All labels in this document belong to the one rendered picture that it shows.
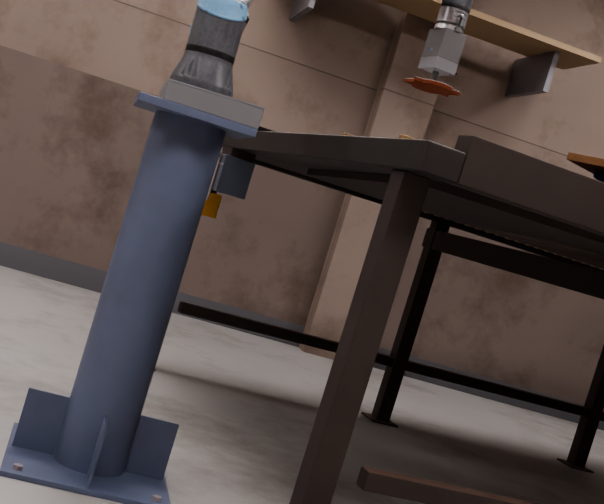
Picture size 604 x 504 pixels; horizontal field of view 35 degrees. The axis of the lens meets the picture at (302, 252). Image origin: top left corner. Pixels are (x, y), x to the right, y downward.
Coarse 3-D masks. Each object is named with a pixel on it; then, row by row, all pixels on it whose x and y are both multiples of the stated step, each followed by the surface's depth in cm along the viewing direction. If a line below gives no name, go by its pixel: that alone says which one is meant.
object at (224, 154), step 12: (228, 156) 303; (240, 156) 304; (252, 156) 306; (216, 168) 307; (228, 168) 303; (240, 168) 304; (252, 168) 306; (216, 180) 305; (228, 180) 304; (240, 180) 305; (228, 192) 304; (240, 192) 305
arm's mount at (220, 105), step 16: (160, 96) 224; (176, 96) 211; (192, 96) 212; (208, 96) 212; (224, 96) 213; (208, 112) 213; (224, 112) 214; (240, 112) 214; (256, 112) 215; (256, 128) 215
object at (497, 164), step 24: (456, 144) 184; (480, 144) 179; (480, 168) 180; (504, 168) 182; (528, 168) 183; (552, 168) 185; (480, 192) 182; (504, 192) 182; (528, 192) 184; (552, 192) 186; (576, 192) 187; (600, 192) 189; (552, 216) 187; (576, 216) 188; (600, 216) 190
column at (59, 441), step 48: (144, 96) 210; (192, 144) 218; (144, 192) 219; (192, 192) 220; (144, 240) 218; (192, 240) 225; (144, 288) 219; (96, 336) 221; (144, 336) 220; (96, 384) 219; (144, 384) 224; (48, 432) 226; (96, 432) 220; (144, 432) 230; (48, 480) 208; (96, 480) 218; (144, 480) 228
